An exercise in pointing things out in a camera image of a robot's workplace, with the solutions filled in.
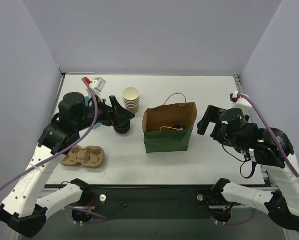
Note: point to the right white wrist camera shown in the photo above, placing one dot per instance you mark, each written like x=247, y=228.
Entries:
x=240, y=102

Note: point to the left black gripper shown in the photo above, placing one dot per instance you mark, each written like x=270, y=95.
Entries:
x=112, y=112

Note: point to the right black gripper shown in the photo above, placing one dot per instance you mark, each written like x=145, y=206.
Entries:
x=215, y=124

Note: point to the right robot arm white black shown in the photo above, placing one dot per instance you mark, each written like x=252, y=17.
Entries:
x=269, y=148

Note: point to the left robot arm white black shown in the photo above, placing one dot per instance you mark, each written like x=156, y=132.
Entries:
x=23, y=210

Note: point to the black cup lid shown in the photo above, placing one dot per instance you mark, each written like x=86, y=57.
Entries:
x=179, y=127

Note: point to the stack of black lids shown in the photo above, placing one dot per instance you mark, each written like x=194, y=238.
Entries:
x=122, y=129

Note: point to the stack of paper cups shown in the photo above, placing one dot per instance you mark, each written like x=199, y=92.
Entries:
x=131, y=99

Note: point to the green paper bag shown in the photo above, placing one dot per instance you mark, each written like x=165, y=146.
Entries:
x=157, y=126

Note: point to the blue straw holder cup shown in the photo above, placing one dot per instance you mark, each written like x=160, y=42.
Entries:
x=97, y=125

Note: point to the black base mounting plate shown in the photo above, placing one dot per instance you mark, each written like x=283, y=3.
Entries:
x=152, y=202

